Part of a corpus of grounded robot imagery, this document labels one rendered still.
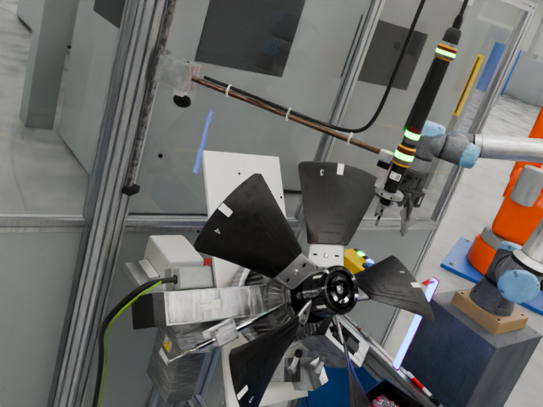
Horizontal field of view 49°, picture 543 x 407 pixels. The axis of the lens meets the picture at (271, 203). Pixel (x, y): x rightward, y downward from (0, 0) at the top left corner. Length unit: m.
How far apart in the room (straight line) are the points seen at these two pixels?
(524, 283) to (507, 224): 3.40
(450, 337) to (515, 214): 3.27
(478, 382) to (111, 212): 1.28
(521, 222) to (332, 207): 3.88
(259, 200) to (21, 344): 1.07
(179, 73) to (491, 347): 1.28
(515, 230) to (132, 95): 4.18
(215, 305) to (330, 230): 0.35
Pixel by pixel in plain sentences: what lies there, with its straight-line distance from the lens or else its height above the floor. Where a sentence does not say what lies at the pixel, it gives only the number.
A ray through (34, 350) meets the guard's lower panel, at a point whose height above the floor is 0.51.
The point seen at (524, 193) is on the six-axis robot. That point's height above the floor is 0.83.
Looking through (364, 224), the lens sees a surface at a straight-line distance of 2.61.
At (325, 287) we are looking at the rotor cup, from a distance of 1.42.
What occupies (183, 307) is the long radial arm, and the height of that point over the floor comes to 1.12.
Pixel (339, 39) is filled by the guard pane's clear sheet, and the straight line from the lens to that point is 2.15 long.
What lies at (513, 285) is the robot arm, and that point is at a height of 1.21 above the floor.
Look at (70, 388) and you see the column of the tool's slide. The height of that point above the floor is 0.45.
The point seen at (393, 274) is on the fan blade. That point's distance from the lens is 1.71.
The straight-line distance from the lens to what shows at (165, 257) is 1.88.
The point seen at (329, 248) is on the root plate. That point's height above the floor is 1.27.
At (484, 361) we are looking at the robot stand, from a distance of 2.09.
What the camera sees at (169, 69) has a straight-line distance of 1.58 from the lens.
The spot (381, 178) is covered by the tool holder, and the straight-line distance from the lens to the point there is 1.44.
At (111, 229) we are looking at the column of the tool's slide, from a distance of 1.78.
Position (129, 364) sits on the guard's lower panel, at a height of 0.39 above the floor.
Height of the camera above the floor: 1.86
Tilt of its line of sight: 21 degrees down
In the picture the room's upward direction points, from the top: 18 degrees clockwise
